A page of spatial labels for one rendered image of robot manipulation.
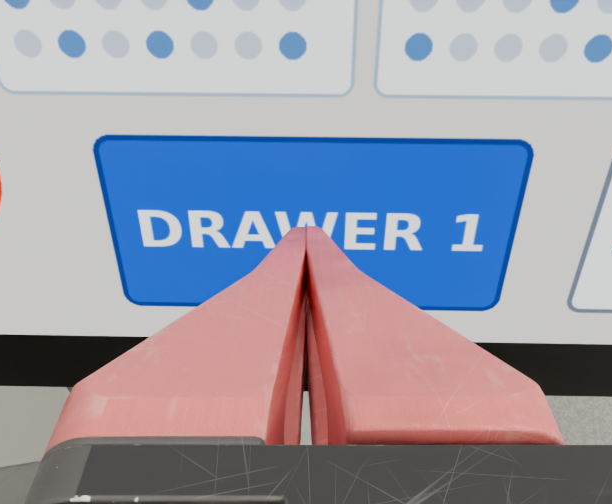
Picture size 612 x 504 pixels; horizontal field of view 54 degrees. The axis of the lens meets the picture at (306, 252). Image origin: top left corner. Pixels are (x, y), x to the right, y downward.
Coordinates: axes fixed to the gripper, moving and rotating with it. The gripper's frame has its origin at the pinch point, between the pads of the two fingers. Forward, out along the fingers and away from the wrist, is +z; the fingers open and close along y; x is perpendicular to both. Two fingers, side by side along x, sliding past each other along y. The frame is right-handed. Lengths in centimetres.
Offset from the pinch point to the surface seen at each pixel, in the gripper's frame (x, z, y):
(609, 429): 82, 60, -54
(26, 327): 3.3, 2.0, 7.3
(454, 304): 2.3, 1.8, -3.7
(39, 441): 59, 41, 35
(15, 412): 56, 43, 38
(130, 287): 1.9, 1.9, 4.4
